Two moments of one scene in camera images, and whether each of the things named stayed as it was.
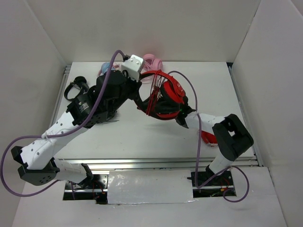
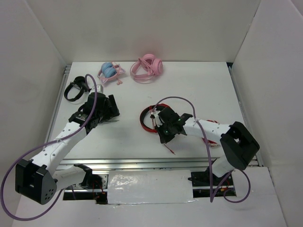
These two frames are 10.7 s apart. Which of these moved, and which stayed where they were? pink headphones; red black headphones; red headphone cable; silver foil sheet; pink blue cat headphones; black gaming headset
Moved: red headphone cable; red black headphones
Stayed: pink blue cat headphones; pink headphones; black gaming headset; silver foil sheet
